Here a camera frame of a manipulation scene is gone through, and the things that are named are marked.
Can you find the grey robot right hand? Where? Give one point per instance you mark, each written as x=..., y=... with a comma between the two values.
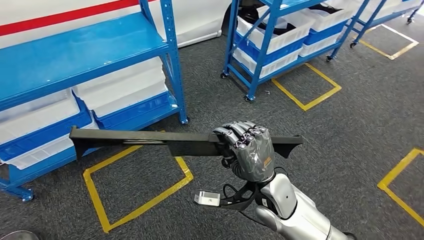
x=255, y=155

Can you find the long black plastic part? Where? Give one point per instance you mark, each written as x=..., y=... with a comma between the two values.
x=132, y=137

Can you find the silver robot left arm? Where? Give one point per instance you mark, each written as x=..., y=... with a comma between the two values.
x=16, y=236

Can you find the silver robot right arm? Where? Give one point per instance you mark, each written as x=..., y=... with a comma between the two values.
x=298, y=212

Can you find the blue wheeled shelf rack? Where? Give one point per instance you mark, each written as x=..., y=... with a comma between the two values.
x=361, y=33
x=263, y=49

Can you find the large blue metal shelf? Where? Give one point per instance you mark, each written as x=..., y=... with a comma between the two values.
x=82, y=56

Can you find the white plastic bin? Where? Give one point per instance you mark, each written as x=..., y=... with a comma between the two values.
x=33, y=116
x=132, y=101
x=328, y=21
x=278, y=66
x=381, y=10
x=122, y=76
x=319, y=46
x=43, y=154
x=285, y=38

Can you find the white vehicle with red stripe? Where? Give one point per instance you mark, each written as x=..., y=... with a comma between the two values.
x=99, y=6

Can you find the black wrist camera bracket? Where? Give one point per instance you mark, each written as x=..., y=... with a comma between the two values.
x=243, y=198

